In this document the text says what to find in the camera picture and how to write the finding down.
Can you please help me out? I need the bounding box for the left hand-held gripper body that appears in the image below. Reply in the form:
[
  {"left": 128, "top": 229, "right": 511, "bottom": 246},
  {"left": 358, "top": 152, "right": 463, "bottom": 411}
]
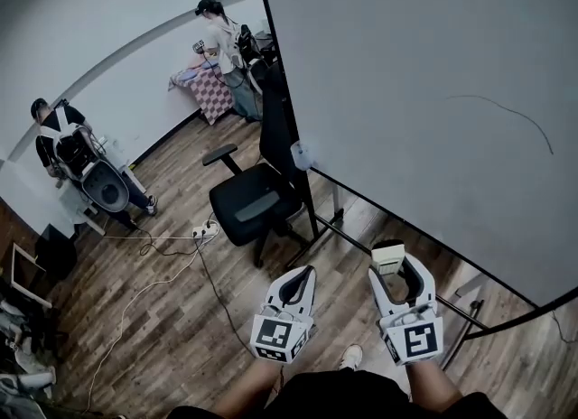
[{"left": 249, "top": 303, "right": 316, "bottom": 366}]

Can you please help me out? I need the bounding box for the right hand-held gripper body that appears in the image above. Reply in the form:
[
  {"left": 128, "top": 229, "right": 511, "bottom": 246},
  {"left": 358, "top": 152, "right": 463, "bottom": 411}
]
[{"left": 378, "top": 301, "right": 445, "bottom": 368}]

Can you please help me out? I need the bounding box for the beige whiteboard eraser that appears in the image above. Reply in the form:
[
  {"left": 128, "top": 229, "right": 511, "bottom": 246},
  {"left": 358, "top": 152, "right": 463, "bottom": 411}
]
[{"left": 370, "top": 239, "right": 406, "bottom": 276}]

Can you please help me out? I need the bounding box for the large white whiteboard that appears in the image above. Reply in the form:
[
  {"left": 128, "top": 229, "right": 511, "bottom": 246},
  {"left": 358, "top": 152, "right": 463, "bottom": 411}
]
[{"left": 251, "top": 0, "right": 578, "bottom": 371}]

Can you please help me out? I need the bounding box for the person's right forearm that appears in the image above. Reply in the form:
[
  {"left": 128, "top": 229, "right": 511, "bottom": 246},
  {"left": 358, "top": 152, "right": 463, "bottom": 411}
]
[{"left": 405, "top": 359, "right": 465, "bottom": 419}]

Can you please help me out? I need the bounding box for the person's left forearm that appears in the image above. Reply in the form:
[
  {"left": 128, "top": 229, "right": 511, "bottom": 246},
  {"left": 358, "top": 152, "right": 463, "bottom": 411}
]
[{"left": 212, "top": 357, "right": 283, "bottom": 419}]

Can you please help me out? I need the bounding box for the person's white shoe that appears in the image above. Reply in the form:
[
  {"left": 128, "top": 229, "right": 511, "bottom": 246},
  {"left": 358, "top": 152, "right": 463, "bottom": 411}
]
[{"left": 338, "top": 343, "right": 364, "bottom": 372}]

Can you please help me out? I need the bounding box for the black office chair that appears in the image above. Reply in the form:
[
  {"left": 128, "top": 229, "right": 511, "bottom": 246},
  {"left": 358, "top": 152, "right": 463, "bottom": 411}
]
[{"left": 201, "top": 61, "right": 320, "bottom": 269}]

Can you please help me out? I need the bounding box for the white power strip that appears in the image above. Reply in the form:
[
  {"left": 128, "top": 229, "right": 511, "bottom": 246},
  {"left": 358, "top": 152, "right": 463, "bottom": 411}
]
[{"left": 191, "top": 220, "right": 221, "bottom": 238}]

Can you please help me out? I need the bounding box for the person's black clothing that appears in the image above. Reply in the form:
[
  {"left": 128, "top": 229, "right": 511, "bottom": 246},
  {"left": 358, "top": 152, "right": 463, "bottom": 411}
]
[{"left": 165, "top": 366, "right": 514, "bottom": 419}]

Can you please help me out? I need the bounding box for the white small table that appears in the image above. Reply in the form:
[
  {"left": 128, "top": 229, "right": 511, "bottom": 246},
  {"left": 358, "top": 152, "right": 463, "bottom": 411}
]
[{"left": 58, "top": 164, "right": 148, "bottom": 237}]

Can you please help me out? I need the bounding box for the table with checkered cloth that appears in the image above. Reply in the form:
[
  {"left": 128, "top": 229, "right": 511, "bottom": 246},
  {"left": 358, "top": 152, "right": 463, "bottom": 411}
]
[{"left": 167, "top": 63, "right": 237, "bottom": 126}]

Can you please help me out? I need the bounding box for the black box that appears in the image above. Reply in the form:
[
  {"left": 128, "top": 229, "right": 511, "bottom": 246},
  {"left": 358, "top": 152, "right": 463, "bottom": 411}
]
[{"left": 33, "top": 222, "right": 79, "bottom": 282}]

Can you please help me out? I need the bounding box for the pile of grey clutter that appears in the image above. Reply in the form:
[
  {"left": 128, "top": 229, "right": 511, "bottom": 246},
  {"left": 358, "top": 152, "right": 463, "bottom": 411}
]
[{"left": 0, "top": 281, "right": 60, "bottom": 419}]

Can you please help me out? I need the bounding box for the long black cable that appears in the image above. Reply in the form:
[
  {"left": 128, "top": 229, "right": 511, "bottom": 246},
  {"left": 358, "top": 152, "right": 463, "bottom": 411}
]
[{"left": 196, "top": 237, "right": 255, "bottom": 347}]

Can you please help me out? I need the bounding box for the long white cable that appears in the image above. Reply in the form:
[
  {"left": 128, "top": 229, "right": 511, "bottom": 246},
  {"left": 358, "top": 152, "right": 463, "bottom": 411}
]
[{"left": 86, "top": 232, "right": 213, "bottom": 409}]

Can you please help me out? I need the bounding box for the white picture frame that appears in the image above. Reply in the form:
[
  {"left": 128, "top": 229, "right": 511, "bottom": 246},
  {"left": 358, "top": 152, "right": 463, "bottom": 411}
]
[{"left": 8, "top": 242, "right": 53, "bottom": 310}]

